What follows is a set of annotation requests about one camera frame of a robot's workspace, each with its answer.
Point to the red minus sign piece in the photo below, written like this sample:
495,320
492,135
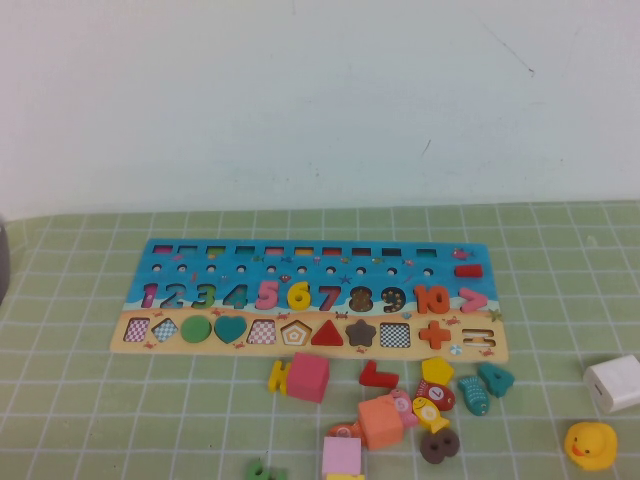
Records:
468,271

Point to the pink number five piece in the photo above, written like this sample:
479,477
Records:
267,295

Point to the orange number ten piece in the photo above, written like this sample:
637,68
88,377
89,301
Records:
431,300

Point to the orange fish numbered ten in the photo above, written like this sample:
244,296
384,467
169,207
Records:
342,431

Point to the orange plus sign piece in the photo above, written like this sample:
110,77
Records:
434,334

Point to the teal number four piece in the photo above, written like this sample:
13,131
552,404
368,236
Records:
497,380

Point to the yellow pentagon piece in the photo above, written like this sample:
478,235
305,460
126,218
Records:
437,371

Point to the magenta cube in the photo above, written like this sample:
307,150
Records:
307,380

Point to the yellow rubber duck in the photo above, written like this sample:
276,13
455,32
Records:
592,445

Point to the green circle piece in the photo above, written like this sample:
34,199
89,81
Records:
195,330

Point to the colourful wooden puzzle board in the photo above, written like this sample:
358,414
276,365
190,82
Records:
135,270

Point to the light pink cube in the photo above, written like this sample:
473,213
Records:
341,456

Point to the orange cube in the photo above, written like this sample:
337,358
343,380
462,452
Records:
380,425

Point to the red fish numbered seven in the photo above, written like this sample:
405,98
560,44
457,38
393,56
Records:
436,394

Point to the red number seven piece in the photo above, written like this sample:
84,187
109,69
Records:
377,377

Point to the red triangle piece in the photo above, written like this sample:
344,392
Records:
327,337

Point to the pink greater-than sign piece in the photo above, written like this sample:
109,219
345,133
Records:
470,300

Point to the yellow equals sign piece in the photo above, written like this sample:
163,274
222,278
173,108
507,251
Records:
277,377

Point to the white rectangular box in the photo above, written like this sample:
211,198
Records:
615,382

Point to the teal fish piece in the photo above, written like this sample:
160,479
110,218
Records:
474,395

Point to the green wooden number piece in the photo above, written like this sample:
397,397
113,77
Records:
257,471

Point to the teal heart piece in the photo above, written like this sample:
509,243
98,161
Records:
230,329

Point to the brown number eight piece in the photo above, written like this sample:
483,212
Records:
437,447

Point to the yellow fish numbered six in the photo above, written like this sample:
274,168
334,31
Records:
427,412

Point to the yellow number six piece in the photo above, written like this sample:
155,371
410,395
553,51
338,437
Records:
292,297

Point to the pink fish numbered five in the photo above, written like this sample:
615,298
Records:
402,402

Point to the yellow cube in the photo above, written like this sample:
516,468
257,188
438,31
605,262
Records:
345,477

